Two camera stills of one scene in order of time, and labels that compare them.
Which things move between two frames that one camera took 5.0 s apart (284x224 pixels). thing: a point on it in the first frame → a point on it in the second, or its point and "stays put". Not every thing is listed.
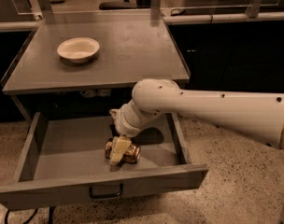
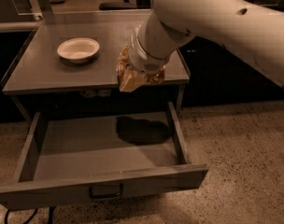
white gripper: x=124 y=129 → x=142 y=62
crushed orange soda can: x=132 y=155 → x=157 y=78
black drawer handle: x=96 y=196 stays put
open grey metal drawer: x=63 y=161 stays put
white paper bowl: x=78 y=49 stays put
